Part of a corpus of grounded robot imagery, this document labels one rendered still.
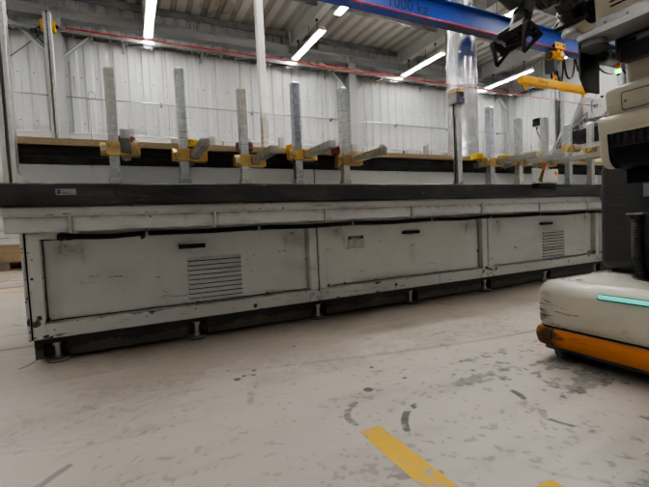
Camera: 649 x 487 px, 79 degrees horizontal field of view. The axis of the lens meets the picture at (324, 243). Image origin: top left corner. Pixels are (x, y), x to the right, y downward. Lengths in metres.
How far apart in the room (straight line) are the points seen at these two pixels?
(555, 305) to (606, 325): 0.16
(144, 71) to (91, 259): 7.68
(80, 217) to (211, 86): 7.98
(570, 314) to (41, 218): 1.85
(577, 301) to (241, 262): 1.41
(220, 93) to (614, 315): 8.82
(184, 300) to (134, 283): 0.23
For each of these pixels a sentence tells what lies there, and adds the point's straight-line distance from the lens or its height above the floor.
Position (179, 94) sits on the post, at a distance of 1.78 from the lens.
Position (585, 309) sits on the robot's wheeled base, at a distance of 1.53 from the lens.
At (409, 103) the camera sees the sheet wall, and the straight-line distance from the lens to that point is 11.83.
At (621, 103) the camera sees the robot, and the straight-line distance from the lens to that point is 1.56.
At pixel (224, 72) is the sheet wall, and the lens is 9.72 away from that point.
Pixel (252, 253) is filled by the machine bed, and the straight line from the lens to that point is 2.02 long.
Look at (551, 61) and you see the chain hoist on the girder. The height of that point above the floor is 3.00.
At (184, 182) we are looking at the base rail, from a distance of 1.71.
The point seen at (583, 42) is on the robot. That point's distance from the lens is 1.55.
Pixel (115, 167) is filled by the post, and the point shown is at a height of 0.76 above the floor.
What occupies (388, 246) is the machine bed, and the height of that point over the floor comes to 0.36.
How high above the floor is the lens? 0.52
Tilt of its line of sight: 3 degrees down
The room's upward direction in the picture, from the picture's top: 3 degrees counter-clockwise
